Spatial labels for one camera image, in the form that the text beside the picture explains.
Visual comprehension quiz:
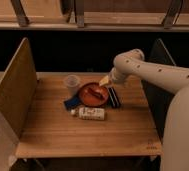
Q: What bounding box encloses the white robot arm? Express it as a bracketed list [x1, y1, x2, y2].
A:
[100, 49, 189, 171]

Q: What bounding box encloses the orange ceramic bowl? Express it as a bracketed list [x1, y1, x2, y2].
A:
[78, 82, 109, 107]

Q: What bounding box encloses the translucent ceramic cup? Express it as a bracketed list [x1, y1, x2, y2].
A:
[64, 75, 80, 96]

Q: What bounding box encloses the red item in bowl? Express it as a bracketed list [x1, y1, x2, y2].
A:
[88, 88, 104, 100]

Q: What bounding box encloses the white plastic bottle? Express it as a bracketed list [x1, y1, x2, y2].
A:
[70, 107, 105, 120]

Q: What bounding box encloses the blue flat card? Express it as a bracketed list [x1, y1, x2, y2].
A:
[64, 96, 81, 110]

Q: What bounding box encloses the right dark side panel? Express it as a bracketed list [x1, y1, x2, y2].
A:
[141, 37, 177, 141]

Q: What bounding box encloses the left wooden side panel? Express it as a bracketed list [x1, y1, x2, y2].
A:
[0, 38, 37, 142]

